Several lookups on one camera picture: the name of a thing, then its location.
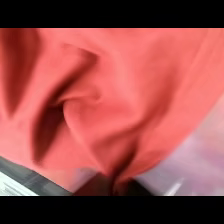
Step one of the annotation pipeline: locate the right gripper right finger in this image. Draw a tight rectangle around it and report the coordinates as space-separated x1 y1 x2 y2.
114 176 158 197

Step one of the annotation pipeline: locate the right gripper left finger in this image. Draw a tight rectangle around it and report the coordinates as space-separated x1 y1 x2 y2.
73 173 115 197

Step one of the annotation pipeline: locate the red T-shirt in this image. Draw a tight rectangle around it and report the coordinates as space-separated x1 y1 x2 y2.
0 27 224 194

